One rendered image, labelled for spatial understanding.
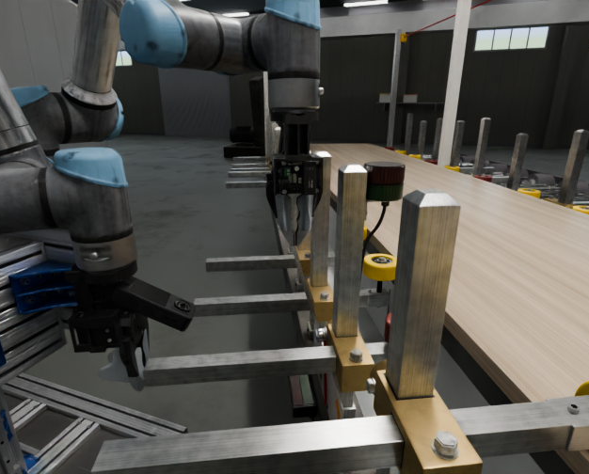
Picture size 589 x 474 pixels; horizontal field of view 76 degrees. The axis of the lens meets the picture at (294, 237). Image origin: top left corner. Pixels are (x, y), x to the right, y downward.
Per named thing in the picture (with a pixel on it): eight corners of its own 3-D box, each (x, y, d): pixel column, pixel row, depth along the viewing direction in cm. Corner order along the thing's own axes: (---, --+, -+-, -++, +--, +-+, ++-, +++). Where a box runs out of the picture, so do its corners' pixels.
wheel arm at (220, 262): (206, 275, 106) (205, 260, 104) (207, 270, 109) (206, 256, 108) (358, 268, 111) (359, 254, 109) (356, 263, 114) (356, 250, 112)
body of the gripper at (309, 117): (272, 199, 55) (269, 112, 51) (269, 189, 63) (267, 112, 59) (325, 198, 55) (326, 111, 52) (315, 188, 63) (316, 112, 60)
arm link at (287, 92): (266, 83, 58) (319, 83, 59) (267, 114, 59) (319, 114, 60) (268, 78, 51) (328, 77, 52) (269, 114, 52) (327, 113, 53)
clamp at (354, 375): (341, 393, 57) (342, 366, 56) (324, 340, 70) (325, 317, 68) (376, 390, 58) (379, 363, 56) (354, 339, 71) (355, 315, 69)
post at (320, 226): (310, 352, 93) (314, 152, 77) (309, 343, 96) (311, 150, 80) (325, 351, 93) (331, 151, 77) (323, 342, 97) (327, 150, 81)
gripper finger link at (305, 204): (298, 255, 59) (297, 197, 57) (294, 243, 65) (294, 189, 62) (318, 254, 60) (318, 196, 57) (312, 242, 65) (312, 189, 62)
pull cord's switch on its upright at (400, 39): (388, 166, 341) (399, 28, 304) (384, 165, 349) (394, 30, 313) (396, 166, 342) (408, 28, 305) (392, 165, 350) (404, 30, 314)
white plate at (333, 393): (337, 459, 60) (340, 409, 57) (311, 356, 85) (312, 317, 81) (341, 458, 60) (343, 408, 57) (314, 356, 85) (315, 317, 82)
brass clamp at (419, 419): (409, 515, 31) (416, 469, 29) (362, 395, 43) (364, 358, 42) (481, 507, 31) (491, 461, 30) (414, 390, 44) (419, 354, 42)
